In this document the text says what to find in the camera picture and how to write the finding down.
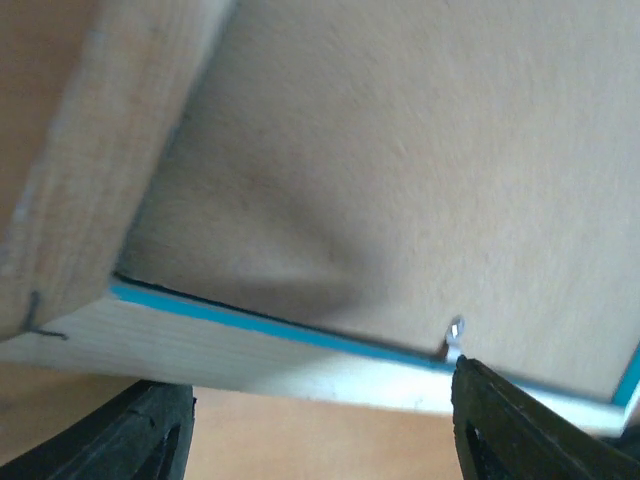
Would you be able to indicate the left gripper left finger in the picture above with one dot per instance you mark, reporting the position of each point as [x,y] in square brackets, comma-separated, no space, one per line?
[145,432]

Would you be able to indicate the blue picture frame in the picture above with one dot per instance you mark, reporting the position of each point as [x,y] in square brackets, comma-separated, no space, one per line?
[125,300]

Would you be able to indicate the brown frame backing board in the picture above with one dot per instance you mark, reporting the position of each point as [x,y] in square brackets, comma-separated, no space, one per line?
[400,175]

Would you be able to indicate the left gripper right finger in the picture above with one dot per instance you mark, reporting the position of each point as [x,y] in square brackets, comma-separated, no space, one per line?
[501,432]

